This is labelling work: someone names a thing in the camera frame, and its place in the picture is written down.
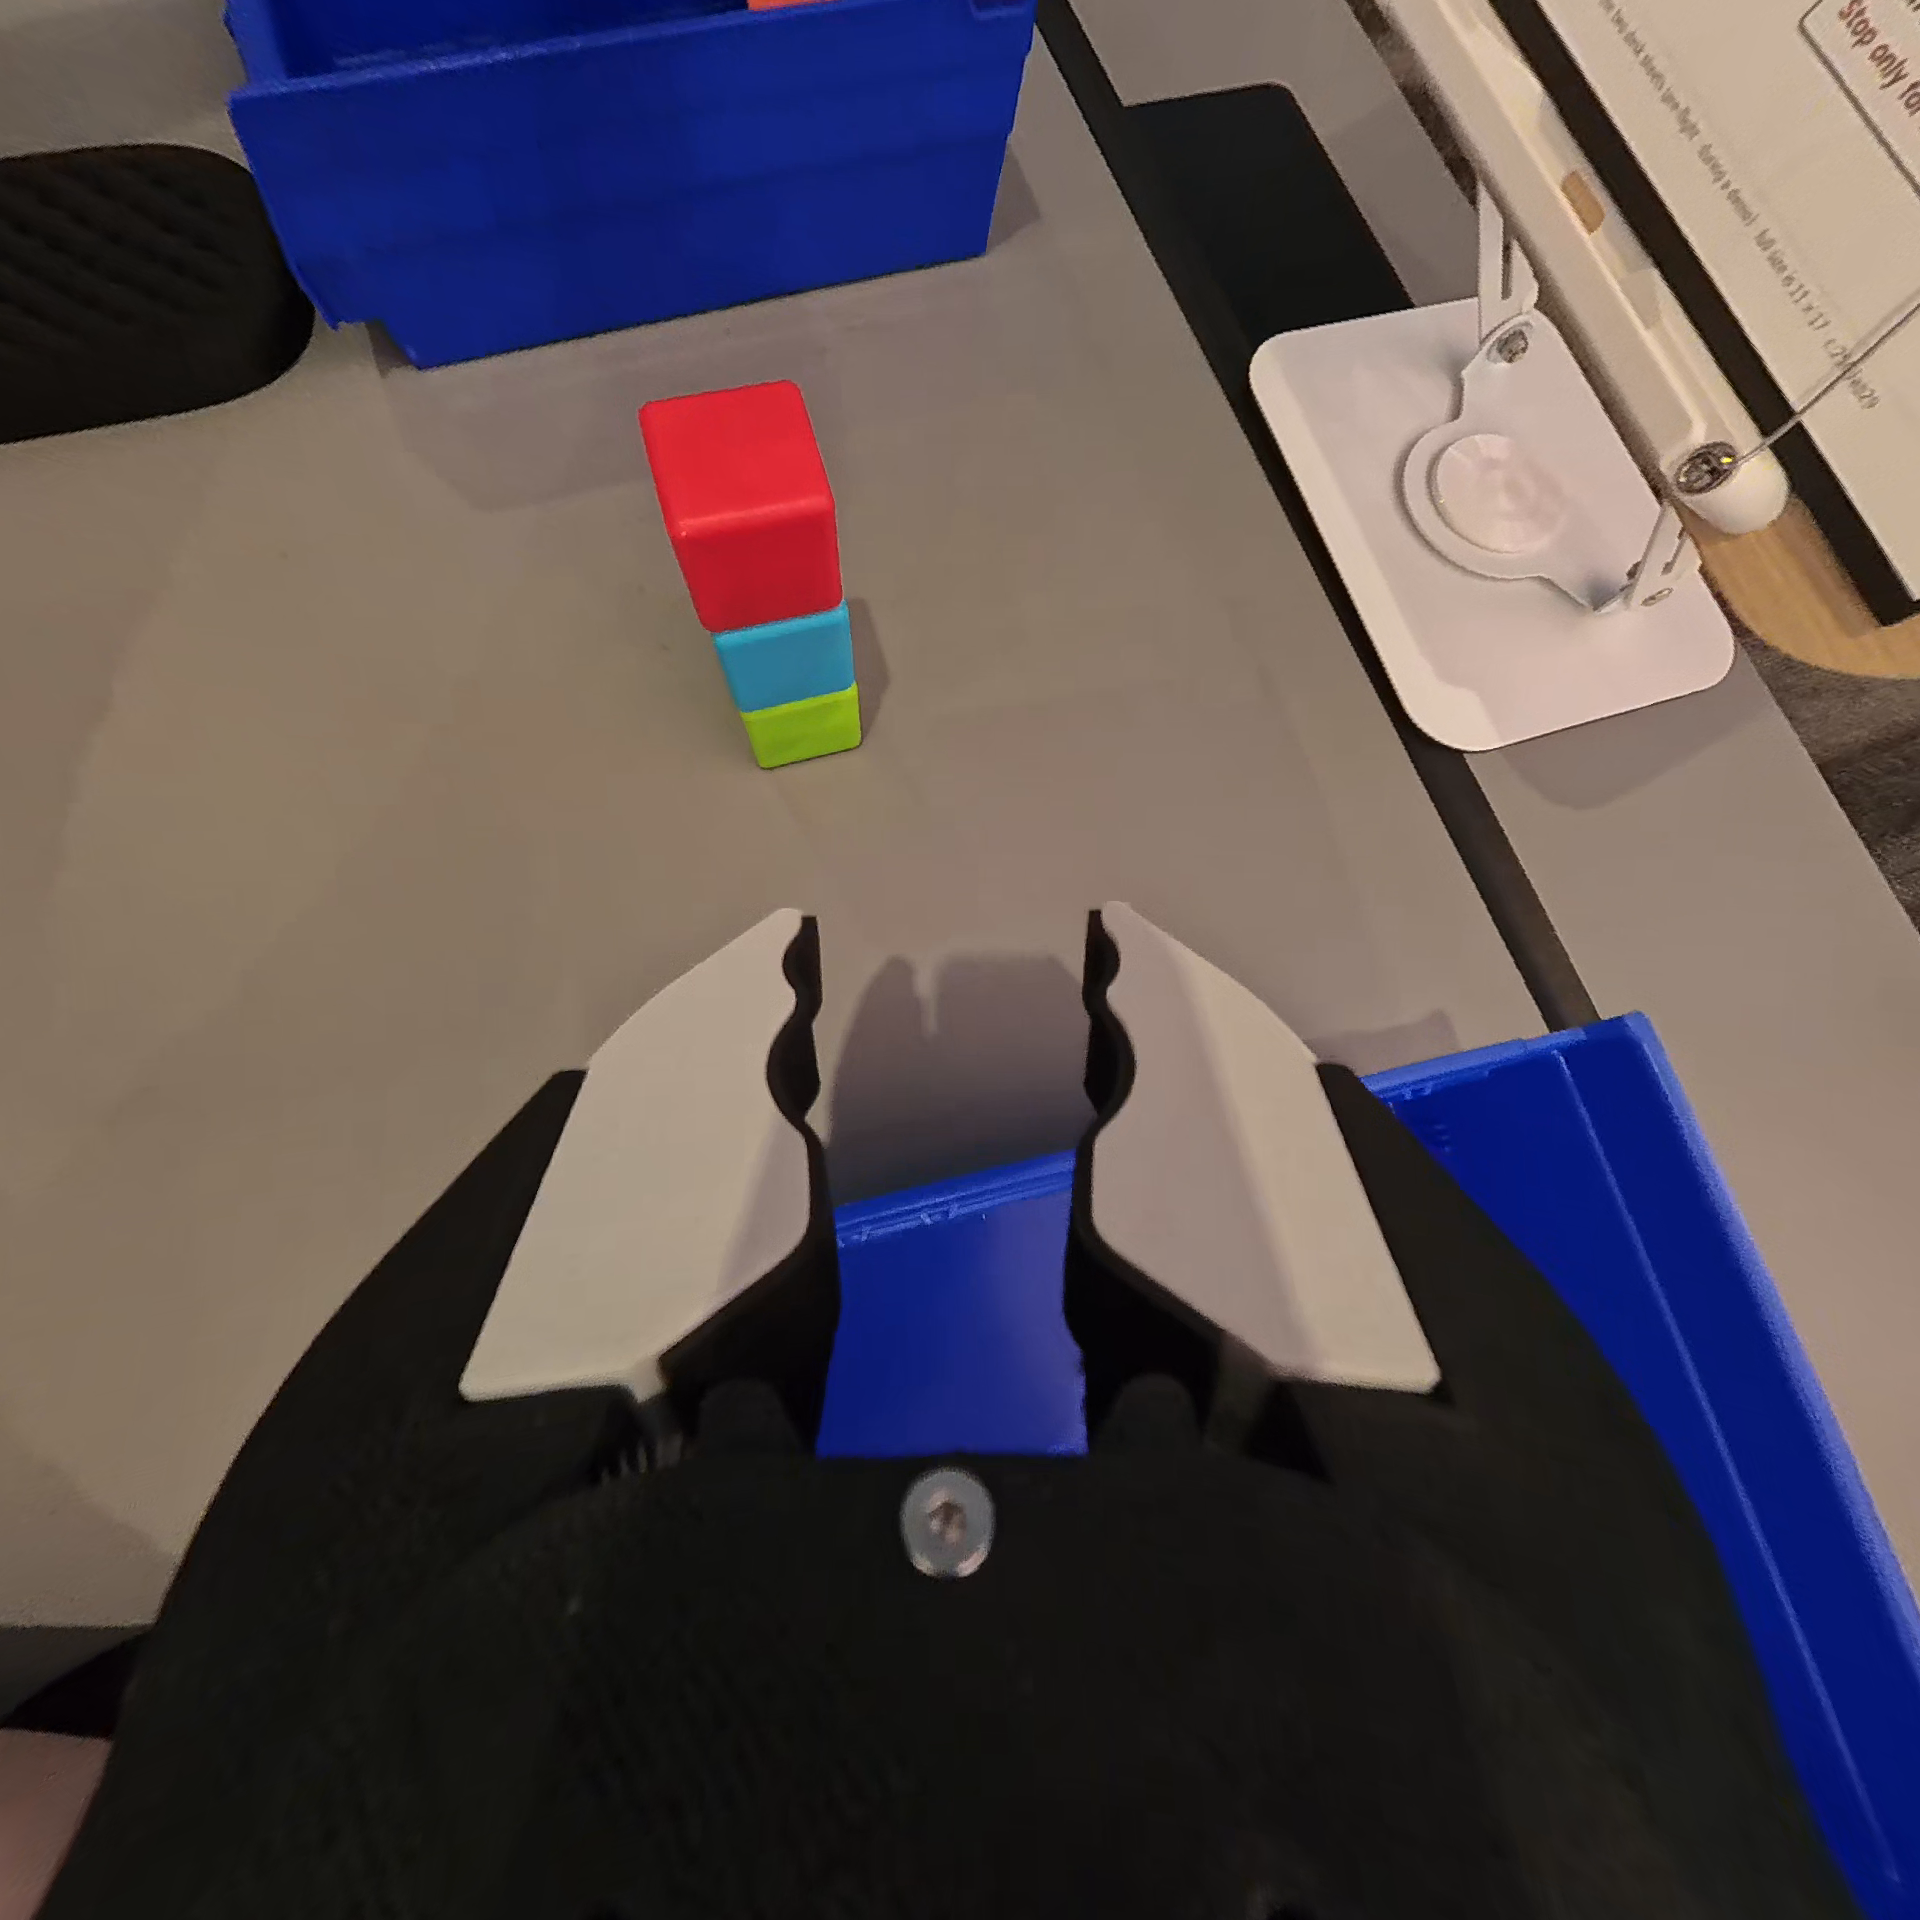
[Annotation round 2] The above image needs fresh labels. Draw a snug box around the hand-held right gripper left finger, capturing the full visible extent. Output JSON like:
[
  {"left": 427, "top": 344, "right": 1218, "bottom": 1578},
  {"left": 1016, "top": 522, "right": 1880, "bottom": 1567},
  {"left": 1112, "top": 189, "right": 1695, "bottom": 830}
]
[{"left": 459, "top": 911, "right": 847, "bottom": 1417}]

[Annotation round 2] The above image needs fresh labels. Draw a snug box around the red magnetic cube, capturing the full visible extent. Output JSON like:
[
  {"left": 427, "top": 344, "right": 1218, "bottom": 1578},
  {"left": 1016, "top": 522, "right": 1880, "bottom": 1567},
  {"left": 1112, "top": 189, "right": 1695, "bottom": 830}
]
[{"left": 640, "top": 383, "right": 847, "bottom": 635}]

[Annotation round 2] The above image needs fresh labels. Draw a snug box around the wooden instruction sign board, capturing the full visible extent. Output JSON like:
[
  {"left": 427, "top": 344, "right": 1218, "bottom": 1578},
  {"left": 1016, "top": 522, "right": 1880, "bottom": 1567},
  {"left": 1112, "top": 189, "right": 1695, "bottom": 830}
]
[{"left": 1352, "top": 0, "right": 1920, "bottom": 687}]

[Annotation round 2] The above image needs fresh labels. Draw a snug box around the white sign stand base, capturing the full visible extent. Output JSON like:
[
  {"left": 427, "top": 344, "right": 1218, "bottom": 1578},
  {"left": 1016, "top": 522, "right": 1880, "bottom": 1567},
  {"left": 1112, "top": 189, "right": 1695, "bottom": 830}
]
[{"left": 1249, "top": 235, "right": 1745, "bottom": 754}]

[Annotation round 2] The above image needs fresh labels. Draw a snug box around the green magnetic cube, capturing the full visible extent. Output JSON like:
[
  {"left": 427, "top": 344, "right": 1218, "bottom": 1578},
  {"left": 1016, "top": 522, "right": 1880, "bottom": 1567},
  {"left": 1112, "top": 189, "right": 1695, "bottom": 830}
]
[{"left": 738, "top": 687, "right": 870, "bottom": 778}]

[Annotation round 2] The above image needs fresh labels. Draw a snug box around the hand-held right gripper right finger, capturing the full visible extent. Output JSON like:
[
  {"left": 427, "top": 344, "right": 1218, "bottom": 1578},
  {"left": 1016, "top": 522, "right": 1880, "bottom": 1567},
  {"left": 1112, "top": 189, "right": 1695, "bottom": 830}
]
[{"left": 1066, "top": 901, "right": 1446, "bottom": 1424}]

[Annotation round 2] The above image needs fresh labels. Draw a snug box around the blue plastic bin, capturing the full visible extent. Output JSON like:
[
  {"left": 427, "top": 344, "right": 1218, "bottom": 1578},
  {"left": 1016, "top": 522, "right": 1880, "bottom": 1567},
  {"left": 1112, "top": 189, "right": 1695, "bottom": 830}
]
[
  {"left": 817, "top": 1015, "right": 1920, "bottom": 1920},
  {"left": 226, "top": 0, "right": 1041, "bottom": 371}
]

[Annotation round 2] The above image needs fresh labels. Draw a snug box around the teal magnetic cube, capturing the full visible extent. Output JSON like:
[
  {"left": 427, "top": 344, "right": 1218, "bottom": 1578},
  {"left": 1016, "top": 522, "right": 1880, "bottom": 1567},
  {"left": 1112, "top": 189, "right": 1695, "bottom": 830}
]
[{"left": 712, "top": 602, "right": 859, "bottom": 715}]

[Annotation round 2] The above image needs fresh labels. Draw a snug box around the black textured mat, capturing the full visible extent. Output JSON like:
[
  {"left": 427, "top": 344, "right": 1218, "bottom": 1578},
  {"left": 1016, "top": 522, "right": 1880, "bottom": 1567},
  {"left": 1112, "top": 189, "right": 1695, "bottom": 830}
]
[{"left": 0, "top": 144, "right": 320, "bottom": 449}]

